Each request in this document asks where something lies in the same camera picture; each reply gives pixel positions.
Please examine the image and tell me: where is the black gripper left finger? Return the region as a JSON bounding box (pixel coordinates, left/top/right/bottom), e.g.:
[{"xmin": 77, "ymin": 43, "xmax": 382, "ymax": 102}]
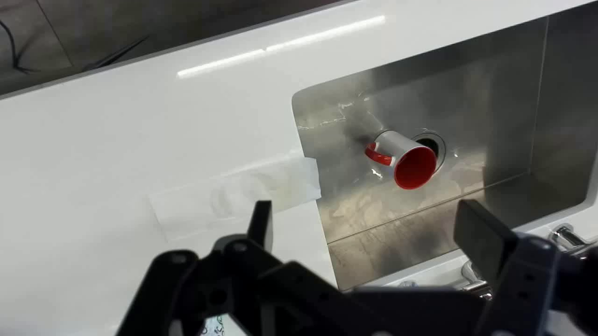
[{"xmin": 114, "ymin": 198, "xmax": 352, "ymax": 336}]

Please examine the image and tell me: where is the clear tape strip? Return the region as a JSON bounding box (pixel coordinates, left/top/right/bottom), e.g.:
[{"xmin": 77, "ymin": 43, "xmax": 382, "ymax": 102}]
[{"xmin": 148, "ymin": 153, "xmax": 324, "ymax": 235}]

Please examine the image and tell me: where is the round sink drain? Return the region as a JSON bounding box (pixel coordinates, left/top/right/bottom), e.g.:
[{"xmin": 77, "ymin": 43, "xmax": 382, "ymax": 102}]
[{"xmin": 413, "ymin": 130, "xmax": 449, "ymax": 173}]

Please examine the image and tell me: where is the stainless steel sink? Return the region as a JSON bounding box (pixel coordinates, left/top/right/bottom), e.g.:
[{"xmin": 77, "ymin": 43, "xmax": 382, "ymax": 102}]
[{"xmin": 290, "ymin": 2, "xmax": 598, "ymax": 291}]

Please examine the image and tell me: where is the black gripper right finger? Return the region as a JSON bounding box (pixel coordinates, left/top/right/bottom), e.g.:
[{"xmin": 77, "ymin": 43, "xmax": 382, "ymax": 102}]
[{"xmin": 453, "ymin": 198, "xmax": 598, "ymax": 336}]

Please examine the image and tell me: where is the small chrome faucet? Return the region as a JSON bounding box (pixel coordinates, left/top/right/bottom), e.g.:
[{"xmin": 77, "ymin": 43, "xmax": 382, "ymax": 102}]
[{"xmin": 548, "ymin": 222, "xmax": 598, "ymax": 259}]

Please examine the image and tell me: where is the white mug red inside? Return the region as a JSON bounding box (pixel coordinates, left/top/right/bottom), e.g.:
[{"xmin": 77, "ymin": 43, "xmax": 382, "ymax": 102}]
[{"xmin": 363, "ymin": 129, "xmax": 439, "ymax": 192}]

